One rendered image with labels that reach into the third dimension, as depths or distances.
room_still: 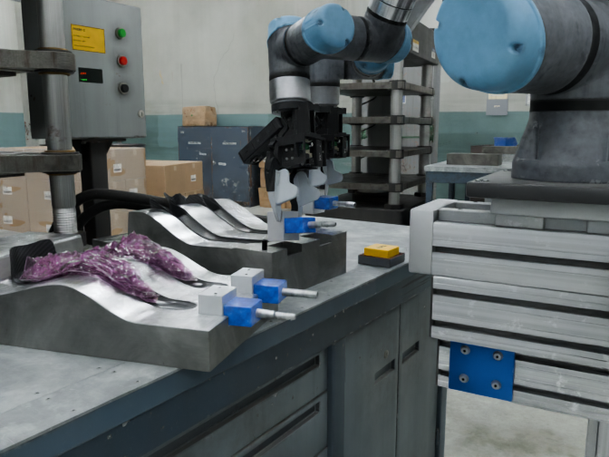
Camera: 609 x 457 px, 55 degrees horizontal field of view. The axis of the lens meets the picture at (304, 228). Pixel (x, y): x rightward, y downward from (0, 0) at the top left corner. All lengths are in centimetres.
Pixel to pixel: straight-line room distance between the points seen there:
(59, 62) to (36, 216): 391
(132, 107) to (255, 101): 675
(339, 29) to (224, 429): 67
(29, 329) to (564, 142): 74
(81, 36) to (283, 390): 116
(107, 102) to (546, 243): 139
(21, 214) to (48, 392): 483
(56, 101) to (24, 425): 105
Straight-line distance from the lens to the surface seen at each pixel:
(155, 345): 78
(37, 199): 540
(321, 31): 97
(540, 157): 77
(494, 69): 66
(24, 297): 89
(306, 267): 110
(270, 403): 108
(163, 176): 572
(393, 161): 507
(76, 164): 160
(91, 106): 182
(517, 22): 65
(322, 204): 133
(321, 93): 131
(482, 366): 88
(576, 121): 77
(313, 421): 122
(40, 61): 159
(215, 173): 837
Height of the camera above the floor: 110
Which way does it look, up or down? 10 degrees down
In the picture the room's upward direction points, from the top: straight up
